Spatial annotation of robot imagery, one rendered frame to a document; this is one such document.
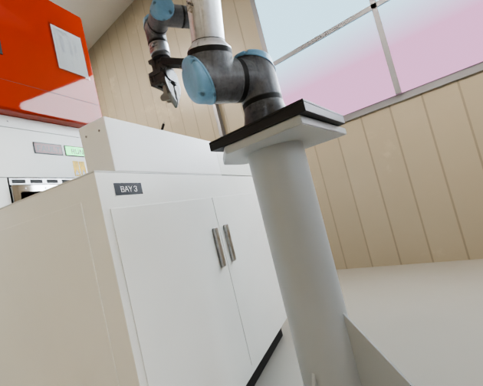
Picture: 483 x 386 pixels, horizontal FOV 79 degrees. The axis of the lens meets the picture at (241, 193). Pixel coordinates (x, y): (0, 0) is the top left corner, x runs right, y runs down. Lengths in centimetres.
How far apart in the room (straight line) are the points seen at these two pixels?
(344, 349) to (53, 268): 74
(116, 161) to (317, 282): 58
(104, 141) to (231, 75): 35
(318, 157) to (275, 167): 177
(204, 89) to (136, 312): 54
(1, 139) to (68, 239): 68
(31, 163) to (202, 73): 88
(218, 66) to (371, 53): 183
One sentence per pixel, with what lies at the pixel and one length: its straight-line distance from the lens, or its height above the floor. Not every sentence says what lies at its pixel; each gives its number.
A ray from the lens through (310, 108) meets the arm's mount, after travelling 65.
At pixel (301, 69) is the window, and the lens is 265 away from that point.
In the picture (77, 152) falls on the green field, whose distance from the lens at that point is 155.
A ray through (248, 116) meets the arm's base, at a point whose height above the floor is 90.
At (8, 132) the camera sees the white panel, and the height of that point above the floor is 115.
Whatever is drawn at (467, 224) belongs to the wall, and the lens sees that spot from 238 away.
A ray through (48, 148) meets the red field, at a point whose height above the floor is 110.
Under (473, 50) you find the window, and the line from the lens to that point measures 241.
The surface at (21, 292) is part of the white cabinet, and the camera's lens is 100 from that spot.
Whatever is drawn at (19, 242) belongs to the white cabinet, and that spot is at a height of 71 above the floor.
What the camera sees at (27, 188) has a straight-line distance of 136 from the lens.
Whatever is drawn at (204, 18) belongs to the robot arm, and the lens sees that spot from 83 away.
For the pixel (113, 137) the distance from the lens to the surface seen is 80.
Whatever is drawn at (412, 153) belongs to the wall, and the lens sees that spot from 235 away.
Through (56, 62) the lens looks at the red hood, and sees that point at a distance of 165.
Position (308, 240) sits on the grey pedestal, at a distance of 76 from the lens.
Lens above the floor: 65
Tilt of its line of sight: 4 degrees up
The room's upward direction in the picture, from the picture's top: 14 degrees counter-clockwise
